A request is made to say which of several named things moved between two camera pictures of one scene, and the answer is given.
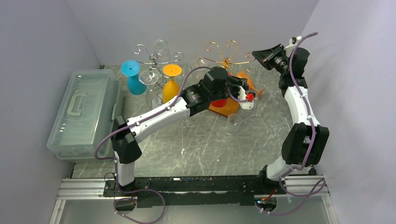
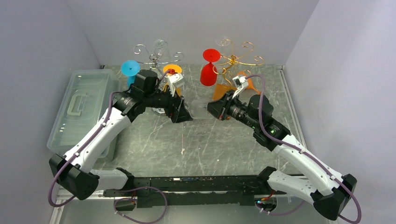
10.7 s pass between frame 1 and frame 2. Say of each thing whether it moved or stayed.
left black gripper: moved
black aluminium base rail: stayed
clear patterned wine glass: moved
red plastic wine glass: moved
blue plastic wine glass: stayed
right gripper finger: moved
